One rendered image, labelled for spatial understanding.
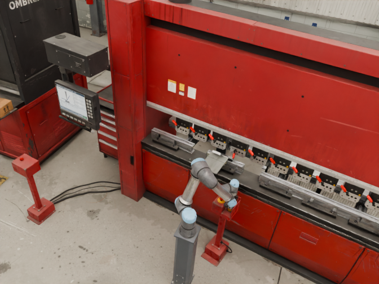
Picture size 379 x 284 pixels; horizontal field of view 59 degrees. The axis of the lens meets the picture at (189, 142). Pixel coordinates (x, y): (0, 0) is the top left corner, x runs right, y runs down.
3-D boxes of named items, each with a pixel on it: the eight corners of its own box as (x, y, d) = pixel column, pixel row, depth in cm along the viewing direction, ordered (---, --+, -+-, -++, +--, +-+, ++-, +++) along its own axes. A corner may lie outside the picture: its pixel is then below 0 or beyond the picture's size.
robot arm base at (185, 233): (192, 240, 273) (193, 233, 267) (175, 234, 277) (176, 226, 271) (199, 227, 284) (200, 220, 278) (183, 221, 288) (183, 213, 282)
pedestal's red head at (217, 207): (211, 210, 314) (213, 197, 303) (220, 200, 325) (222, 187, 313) (229, 221, 306) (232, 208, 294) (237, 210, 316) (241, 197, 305)
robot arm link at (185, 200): (177, 218, 275) (200, 167, 247) (171, 204, 286) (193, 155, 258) (190, 217, 280) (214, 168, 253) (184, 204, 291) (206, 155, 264)
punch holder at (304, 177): (291, 177, 293) (296, 163, 283) (294, 172, 299) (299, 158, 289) (308, 184, 288) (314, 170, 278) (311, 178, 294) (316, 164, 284)
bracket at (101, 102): (74, 110, 344) (73, 105, 339) (91, 100, 361) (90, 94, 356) (104, 123, 329) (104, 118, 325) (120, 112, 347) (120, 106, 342)
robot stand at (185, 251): (187, 291, 319) (193, 243, 271) (170, 283, 324) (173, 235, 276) (194, 275, 333) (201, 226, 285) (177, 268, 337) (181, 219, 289)
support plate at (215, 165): (198, 167, 311) (198, 166, 311) (211, 151, 330) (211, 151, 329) (216, 174, 305) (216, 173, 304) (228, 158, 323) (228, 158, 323)
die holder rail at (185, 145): (151, 137, 361) (151, 129, 355) (154, 134, 365) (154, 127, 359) (191, 154, 343) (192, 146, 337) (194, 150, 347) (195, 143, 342)
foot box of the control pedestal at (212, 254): (200, 256, 350) (201, 249, 342) (213, 240, 366) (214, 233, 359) (216, 266, 341) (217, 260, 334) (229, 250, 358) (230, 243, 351)
